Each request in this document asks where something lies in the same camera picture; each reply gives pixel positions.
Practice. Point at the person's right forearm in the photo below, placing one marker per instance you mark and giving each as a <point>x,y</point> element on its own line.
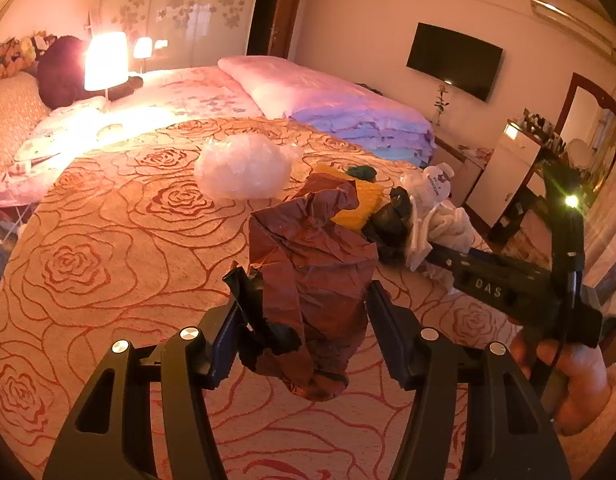
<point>607,440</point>

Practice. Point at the patterned pink curtain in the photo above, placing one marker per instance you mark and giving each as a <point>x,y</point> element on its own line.
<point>612,240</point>

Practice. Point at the green snack wrapper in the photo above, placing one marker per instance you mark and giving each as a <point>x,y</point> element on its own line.
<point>363,174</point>

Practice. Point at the dark plastic bag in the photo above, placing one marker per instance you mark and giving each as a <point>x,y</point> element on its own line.
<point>390,225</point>

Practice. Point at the white tall cabinet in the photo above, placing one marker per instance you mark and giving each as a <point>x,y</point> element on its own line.
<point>507,175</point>

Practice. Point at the clear plastic wrap ball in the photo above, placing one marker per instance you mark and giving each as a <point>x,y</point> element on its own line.
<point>243,167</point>

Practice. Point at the flower print sliding wardrobe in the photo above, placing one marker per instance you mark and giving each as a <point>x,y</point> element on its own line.
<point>188,10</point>

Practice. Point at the small glowing table lamp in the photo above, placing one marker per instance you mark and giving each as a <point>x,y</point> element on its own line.
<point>143,47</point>

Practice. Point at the brown patterned cushion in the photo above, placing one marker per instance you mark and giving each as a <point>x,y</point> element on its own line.
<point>13,120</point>

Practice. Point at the folded pink duvet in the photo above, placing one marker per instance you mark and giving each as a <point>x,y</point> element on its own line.
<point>328,105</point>

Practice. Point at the white paper bundle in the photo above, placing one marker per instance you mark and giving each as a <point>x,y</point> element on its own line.
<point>445,227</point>

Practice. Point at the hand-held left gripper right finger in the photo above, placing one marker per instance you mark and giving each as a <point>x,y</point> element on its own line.
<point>390,335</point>

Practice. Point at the brown paper bag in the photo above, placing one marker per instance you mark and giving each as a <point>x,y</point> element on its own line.
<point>318,280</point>

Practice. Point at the floral bed sheet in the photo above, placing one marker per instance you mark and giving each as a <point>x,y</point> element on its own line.
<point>198,95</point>

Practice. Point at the round white makeup mirror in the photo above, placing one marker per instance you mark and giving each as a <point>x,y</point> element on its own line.
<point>581,152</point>

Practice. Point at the dressing table with mirror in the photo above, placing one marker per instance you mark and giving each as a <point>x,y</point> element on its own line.
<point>595,125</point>

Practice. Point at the person's right hand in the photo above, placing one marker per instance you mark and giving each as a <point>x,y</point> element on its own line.
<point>582,385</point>

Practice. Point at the brown wooden door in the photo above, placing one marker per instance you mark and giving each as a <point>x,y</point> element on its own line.
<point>288,15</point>

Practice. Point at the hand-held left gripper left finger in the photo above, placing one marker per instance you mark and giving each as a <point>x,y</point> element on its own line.
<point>223,350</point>

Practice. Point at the rose pattern bedspread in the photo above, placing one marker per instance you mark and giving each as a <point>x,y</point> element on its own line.
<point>113,240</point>

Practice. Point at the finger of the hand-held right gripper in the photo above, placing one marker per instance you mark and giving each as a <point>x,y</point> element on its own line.
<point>452,256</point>

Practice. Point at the white printed cloth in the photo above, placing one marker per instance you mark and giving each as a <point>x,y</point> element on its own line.
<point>53,130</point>

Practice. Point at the rose in glass vase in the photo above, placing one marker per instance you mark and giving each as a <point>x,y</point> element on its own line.
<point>441,105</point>

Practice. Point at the black wall television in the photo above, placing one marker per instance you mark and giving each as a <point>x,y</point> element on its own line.
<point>452,60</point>

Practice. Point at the yellow cloth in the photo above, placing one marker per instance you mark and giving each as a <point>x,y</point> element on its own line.
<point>363,202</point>

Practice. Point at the pile of plush toys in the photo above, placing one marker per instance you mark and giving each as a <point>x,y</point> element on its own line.
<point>8,57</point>

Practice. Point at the dark plush toy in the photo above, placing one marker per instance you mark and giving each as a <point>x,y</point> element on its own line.
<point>60,75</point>

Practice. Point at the low white desk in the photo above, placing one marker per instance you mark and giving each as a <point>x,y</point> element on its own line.
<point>467,170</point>

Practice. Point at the row of cosmetic bottles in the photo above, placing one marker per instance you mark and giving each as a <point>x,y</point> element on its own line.
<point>537,127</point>

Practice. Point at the large glowing table lamp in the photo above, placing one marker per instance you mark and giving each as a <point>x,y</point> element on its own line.
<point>105,60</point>

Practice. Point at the white air conditioner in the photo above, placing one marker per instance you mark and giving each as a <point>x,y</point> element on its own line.
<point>572,15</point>

